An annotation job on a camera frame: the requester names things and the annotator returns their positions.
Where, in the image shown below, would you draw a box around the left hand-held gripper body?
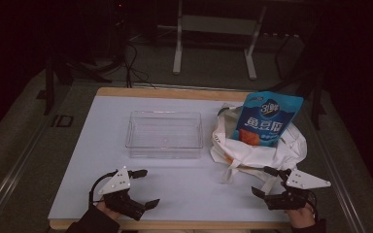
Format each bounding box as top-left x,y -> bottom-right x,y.
97,166 -> 147,222

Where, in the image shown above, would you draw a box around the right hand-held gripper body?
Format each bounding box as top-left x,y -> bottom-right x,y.
264,169 -> 332,212

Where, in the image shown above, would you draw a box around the person's left hand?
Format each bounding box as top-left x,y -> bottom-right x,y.
95,200 -> 122,221

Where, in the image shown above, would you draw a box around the person's right hand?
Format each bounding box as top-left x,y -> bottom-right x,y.
284,203 -> 317,229

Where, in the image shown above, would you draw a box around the white tote bag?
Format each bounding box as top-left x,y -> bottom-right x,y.
209,103 -> 309,195

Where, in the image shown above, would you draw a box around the white table mat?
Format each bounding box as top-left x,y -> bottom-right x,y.
48,95 -> 291,223

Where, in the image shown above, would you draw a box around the clear plastic container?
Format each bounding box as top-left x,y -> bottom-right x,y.
124,110 -> 205,160

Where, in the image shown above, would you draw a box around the blue snack packet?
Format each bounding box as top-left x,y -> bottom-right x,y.
230,90 -> 305,149

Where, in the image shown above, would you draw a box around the black metal stand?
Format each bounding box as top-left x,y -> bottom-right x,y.
35,48 -> 115,117
268,18 -> 327,131

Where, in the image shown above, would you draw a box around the white metal stand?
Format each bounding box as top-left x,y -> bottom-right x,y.
172,0 -> 268,82

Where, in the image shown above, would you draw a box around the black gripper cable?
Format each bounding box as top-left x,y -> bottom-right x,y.
305,189 -> 321,223
88,169 -> 119,206

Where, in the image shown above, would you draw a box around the metal floor rail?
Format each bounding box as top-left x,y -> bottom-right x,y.
0,113 -> 61,233
305,113 -> 368,233

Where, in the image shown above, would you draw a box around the black rectangular floor bracket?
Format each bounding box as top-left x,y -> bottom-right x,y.
51,114 -> 75,128

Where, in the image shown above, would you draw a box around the black floor cables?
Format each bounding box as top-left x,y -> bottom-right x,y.
110,38 -> 158,90

